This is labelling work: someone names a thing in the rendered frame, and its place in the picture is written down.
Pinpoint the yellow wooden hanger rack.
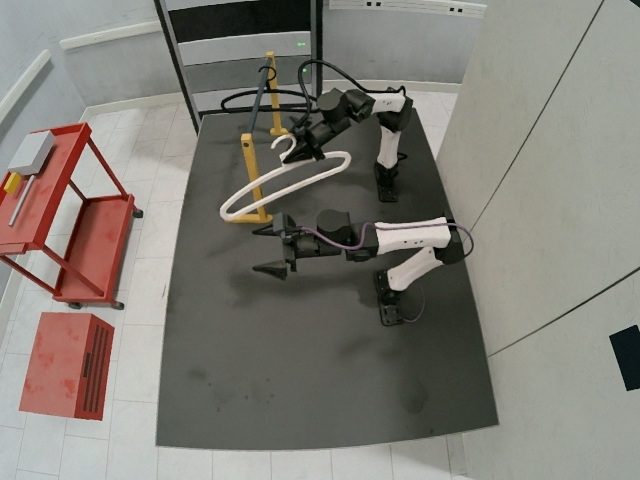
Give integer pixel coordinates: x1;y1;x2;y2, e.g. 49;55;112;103
224;52;294;223

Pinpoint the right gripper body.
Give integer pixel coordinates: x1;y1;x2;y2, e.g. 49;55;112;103
289;116;336;161

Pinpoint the black clothes hanger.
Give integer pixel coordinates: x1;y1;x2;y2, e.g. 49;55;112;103
221;66;320;114

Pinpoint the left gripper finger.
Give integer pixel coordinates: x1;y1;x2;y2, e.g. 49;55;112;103
252;260;286;280
252;219;277;236

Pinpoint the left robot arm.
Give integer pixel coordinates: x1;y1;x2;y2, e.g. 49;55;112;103
273;209;465;326

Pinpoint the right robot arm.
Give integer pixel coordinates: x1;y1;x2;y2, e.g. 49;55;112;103
281;87;413;202

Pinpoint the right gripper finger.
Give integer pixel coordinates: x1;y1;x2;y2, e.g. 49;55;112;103
284;135;303;159
282;140;313;165

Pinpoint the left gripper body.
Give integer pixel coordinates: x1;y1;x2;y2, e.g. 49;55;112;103
282;214;319;277

